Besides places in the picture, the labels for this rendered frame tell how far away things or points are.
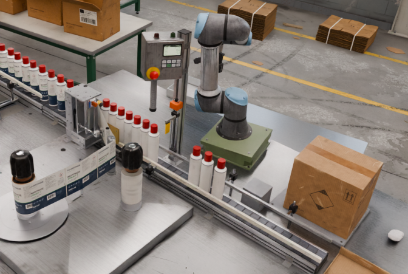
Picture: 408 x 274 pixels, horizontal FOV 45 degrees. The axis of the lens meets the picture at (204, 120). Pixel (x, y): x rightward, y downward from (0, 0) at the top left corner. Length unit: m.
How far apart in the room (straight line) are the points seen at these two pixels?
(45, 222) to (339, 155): 1.22
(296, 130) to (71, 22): 1.95
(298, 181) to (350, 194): 0.22
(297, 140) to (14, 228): 1.51
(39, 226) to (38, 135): 0.73
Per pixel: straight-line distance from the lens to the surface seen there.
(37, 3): 4.18
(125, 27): 4.07
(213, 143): 2.44
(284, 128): 2.79
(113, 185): 2.18
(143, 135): 2.25
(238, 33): 2.19
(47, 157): 2.37
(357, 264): 2.10
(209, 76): 2.33
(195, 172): 2.12
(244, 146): 2.44
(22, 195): 1.96
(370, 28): 6.67
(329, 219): 2.13
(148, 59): 2.08
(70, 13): 3.86
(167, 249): 1.98
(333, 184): 2.03
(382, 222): 2.34
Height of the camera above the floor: 2.27
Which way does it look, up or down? 32 degrees down
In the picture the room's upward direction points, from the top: 6 degrees clockwise
